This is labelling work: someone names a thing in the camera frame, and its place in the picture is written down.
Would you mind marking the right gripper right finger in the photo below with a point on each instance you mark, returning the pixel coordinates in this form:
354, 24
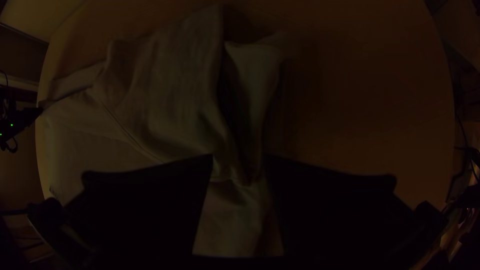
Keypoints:
337, 221

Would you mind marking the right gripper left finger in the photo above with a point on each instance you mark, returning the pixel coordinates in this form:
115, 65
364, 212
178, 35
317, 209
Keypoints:
146, 213

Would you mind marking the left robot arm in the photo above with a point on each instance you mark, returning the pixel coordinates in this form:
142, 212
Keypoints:
18, 120

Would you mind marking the white t-shirt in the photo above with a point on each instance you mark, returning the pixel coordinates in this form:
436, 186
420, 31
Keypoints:
150, 93

